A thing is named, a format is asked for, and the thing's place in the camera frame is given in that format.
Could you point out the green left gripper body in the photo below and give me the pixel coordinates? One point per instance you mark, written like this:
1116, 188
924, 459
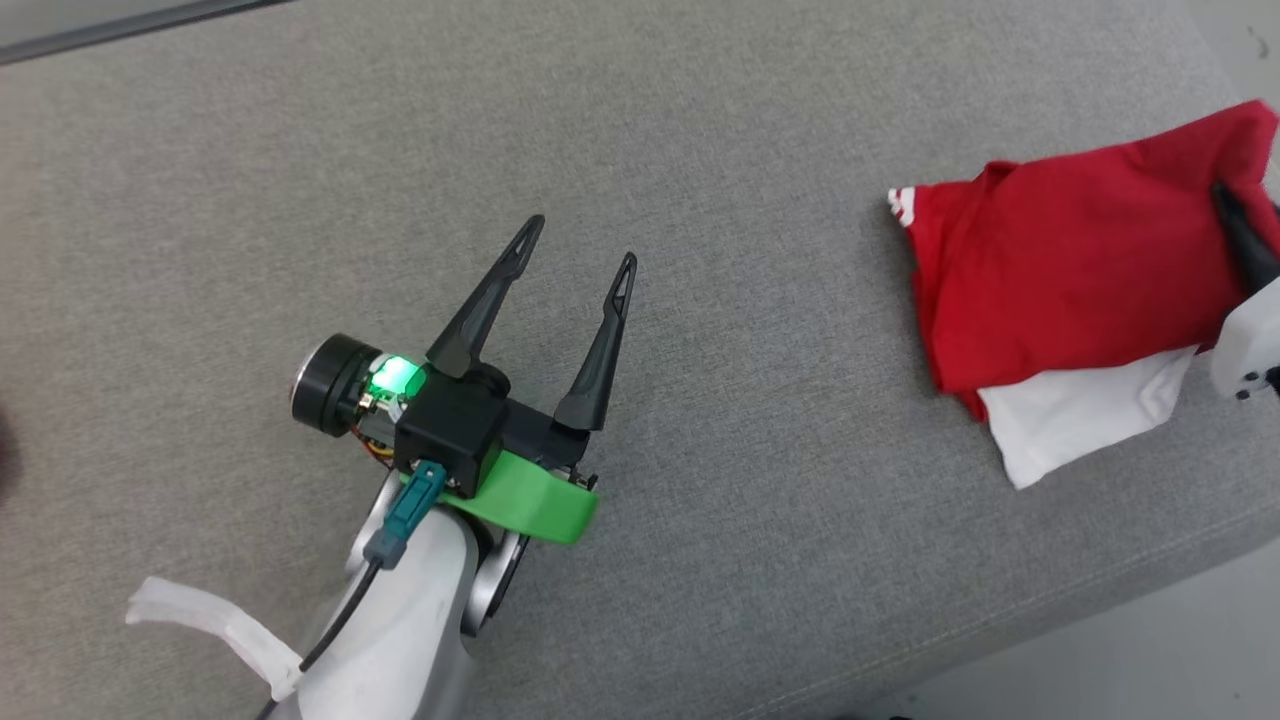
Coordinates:
530, 500

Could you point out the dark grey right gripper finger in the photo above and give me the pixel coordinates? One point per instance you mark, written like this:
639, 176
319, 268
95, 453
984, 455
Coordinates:
1250, 250

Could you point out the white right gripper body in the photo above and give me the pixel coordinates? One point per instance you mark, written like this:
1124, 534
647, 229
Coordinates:
1255, 345

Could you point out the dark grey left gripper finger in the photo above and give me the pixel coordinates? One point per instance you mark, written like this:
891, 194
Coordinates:
470, 335
595, 385

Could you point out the red and white basketball jersey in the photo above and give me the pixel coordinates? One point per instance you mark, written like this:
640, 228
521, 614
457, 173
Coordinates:
1050, 270

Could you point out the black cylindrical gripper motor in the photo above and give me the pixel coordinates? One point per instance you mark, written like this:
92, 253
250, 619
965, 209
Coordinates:
330, 385

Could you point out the white tape label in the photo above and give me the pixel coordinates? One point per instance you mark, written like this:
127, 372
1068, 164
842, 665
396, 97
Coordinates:
220, 620

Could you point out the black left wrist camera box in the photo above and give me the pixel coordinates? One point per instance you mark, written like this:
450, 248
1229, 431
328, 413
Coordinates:
450, 430

